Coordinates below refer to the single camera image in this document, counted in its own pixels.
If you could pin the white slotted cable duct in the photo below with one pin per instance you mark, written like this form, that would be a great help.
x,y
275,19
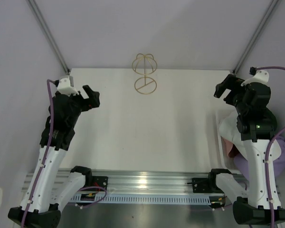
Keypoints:
x,y
146,199

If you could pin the gold wire hat stand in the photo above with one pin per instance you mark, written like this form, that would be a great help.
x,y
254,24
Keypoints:
x,y
145,65

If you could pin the left aluminium frame post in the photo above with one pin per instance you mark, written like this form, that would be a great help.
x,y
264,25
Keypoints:
x,y
48,34

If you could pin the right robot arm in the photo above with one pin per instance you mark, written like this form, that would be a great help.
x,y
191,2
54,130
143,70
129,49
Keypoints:
x,y
260,204

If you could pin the white plastic basket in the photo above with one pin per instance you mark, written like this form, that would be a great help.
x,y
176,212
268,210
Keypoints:
x,y
225,161

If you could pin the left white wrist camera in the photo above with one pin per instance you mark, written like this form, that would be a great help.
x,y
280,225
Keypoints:
x,y
66,86

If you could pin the right aluminium frame post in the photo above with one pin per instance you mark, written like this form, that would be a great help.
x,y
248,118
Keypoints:
x,y
268,14

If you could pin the aluminium frame post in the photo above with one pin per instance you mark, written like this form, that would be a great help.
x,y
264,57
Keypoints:
x,y
48,34
268,14

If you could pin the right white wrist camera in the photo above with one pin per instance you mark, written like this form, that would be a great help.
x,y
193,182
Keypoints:
x,y
258,76

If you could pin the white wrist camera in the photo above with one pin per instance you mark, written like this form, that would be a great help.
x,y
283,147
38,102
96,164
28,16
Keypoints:
x,y
258,76
66,86

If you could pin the white baseball cap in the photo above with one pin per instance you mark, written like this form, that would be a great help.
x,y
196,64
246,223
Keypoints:
x,y
228,130

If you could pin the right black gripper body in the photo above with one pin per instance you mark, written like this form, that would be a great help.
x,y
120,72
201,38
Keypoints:
x,y
236,92

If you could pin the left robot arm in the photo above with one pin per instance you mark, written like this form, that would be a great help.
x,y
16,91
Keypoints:
x,y
42,207

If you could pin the black mounting plate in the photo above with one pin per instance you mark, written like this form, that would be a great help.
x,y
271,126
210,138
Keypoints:
x,y
200,185
100,181

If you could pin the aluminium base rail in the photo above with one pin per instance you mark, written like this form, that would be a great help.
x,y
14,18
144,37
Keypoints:
x,y
134,182

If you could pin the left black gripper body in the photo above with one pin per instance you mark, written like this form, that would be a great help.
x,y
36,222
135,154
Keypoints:
x,y
80,104

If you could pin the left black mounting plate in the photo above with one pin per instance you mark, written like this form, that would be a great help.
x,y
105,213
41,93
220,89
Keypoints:
x,y
100,181

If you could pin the pink baseball cap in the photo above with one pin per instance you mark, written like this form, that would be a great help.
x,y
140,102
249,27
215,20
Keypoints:
x,y
230,151

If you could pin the purple LA baseball cap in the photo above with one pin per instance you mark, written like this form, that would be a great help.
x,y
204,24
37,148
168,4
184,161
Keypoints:
x,y
279,163

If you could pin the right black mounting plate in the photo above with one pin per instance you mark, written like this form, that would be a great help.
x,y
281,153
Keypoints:
x,y
200,185

